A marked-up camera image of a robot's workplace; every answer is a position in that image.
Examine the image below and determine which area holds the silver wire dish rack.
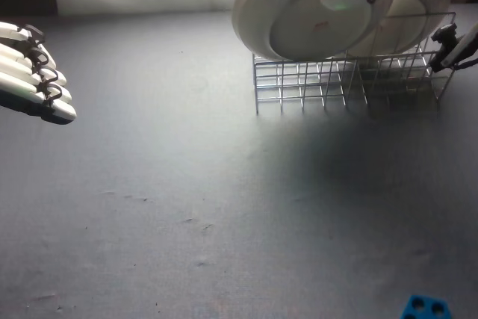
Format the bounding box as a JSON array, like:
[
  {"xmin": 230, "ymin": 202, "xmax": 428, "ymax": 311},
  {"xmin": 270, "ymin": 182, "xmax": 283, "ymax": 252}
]
[{"xmin": 246, "ymin": 0, "xmax": 459, "ymax": 117}]

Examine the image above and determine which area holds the grey table cloth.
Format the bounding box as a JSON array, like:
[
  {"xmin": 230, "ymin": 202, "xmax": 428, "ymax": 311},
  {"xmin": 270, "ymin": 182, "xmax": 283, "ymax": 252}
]
[{"xmin": 0, "ymin": 1, "xmax": 478, "ymax": 319}]

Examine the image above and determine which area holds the blue pentagon block with holes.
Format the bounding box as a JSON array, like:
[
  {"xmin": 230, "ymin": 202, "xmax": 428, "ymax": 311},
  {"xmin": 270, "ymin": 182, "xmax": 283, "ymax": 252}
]
[{"xmin": 401, "ymin": 294, "xmax": 455, "ymax": 319}]

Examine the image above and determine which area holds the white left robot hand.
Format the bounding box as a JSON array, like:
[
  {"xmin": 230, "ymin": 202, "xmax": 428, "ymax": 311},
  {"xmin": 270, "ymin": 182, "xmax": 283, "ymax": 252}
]
[{"xmin": 0, "ymin": 22, "xmax": 78, "ymax": 126}]

